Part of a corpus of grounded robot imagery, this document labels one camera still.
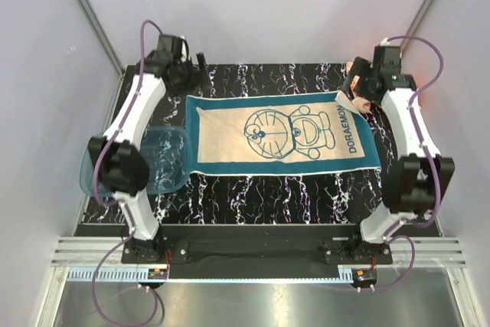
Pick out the teal and cream Doraemon towel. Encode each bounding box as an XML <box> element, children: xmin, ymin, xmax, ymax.
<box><xmin>185</xmin><ymin>92</ymin><xmax>381</xmax><ymax>176</ymax></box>

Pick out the orange and cream Doraemon towel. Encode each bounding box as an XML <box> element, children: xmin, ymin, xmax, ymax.
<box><xmin>335</xmin><ymin>61</ymin><xmax>371</xmax><ymax>115</ymax></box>

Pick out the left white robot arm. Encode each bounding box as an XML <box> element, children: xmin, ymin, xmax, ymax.
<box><xmin>87</xmin><ymin>34</ymin><xmax>207</xmax><ymax>262</ymax></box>

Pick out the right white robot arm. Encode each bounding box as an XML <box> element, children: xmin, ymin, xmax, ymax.
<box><xmin>335</xmin><ymin>38</ymin><xmax>455</xmax><ymax>261</ymax></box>

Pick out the translucent blue plastic tray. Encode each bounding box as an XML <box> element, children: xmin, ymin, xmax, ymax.
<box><xmin>80</xmin><ymin>126</ymin><xmax>192</xmax><ymax>198</ymax></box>

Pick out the right small circuit board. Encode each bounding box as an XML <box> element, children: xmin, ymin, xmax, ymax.
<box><xmin>356</xmin><ymin>270</ymin><xmax>377</xmax><ymax>283</ymax></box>

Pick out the small circuit board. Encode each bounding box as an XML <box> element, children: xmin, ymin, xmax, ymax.
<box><xmin>148</xmin><ymin>268</ymin><xmax>168</xmax><ymax>280</ymax></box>
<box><xmin>356</xmin><ymin>270</ymin><xmax>377</xmax><ymax>283</ymax></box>

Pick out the left small circuit board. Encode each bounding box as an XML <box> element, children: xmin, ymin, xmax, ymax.
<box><xmin>148</xmin><ymin>268</ymin><xmax>168</xmax><ymax>280</ymax></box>

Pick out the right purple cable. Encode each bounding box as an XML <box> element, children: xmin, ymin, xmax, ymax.
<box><xmin>351</xmin><ymin>34</ymin><xmax>445</xmax><ymax>293</ymax></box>

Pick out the purple cable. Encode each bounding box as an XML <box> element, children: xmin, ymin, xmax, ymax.
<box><xmin>91</xmin><ymin>19</ymin><xmax>169</xmax><ymax>324</ymax></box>
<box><xmin>351</xmin><ymin>34</ymin><xmax>445</xmax><ymax>293</ymax></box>

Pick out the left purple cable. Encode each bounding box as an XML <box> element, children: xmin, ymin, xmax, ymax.
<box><xmin>91</xmin><ymin>19</ymin><xmax>169</xmax><ymax>324</ymax></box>

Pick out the aluminium frame rail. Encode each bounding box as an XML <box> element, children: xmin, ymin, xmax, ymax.
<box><xmin>51</xmin><ymin>237</ymin><xmax>466</xmax><ymax>268</ymax></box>

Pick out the slotted white cable duct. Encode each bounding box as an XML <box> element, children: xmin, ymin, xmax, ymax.
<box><xmin>67</xmin><ymin>266</ymin><xmax>353</xmax><ymax>284</ymax></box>

